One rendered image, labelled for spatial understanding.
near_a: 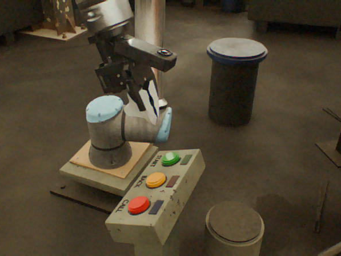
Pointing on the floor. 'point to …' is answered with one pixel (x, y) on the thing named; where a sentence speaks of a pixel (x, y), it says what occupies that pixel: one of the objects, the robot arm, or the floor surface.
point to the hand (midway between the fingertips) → (156, 119)
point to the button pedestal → (143, 190)
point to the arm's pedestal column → (86, 195)
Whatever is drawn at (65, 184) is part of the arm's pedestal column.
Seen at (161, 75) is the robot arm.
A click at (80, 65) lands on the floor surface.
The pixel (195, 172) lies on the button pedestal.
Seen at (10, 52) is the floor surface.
